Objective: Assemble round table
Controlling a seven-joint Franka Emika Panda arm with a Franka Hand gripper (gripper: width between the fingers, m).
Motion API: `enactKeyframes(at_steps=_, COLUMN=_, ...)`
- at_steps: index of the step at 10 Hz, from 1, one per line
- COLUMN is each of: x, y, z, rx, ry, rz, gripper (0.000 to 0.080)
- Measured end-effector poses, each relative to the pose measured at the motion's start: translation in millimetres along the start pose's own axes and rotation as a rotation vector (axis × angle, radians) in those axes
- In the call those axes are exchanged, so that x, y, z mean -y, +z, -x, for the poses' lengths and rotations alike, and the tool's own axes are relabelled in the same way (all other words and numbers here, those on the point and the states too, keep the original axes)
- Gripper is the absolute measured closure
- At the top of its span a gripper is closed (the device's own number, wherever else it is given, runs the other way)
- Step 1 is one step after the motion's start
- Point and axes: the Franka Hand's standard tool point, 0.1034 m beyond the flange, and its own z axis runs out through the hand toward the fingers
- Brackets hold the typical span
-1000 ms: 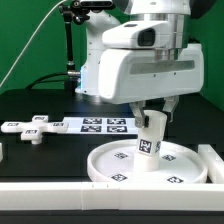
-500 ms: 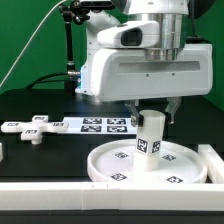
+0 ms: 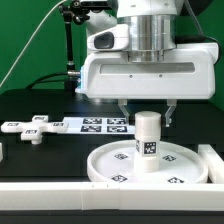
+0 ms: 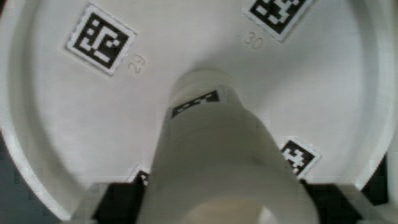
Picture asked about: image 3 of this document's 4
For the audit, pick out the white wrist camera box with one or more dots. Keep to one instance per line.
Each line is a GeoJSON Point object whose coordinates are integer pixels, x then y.
{"type": "Point", "coordinates": [113, 39]}

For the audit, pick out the white right fence rail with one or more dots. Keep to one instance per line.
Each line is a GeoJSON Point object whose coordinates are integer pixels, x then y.
{"type": "Point", "coordinates": [214, 161]}

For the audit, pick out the white cross-shaped table base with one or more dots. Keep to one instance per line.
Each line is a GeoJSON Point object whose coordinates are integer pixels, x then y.
{"type": "Point", "coordinates": [32, 131]}

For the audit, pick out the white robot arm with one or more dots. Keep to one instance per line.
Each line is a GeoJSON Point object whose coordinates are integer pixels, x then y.
{"type": "Point", "coordinates": [136, 57]}

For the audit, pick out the white front fence rail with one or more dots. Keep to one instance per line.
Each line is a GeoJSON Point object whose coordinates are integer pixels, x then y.
{"type": "Point", "coordinates": [113, 196]}

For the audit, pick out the white marker sheet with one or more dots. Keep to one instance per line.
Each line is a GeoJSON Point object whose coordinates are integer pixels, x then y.
{"type": "Point", "coordinates": [98, 125]}

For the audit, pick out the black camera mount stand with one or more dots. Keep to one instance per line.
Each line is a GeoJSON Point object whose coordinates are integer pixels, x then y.
{"type": "Point", "coordinates": [76, 12]}

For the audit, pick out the white fence rail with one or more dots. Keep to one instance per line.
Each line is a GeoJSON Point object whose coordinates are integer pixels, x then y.
{"type": "Point", "coordinates": [113, 196]}
{"type": "Point", "coordinates": [214, 161]}

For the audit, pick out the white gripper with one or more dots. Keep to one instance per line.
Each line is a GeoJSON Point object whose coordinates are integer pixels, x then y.
{"type": "Point", "coordinates": [187, 72]}

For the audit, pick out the white round table top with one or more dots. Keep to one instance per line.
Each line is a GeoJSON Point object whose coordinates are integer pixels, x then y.
{"type": "Point", "coordinates": [121, 162]}

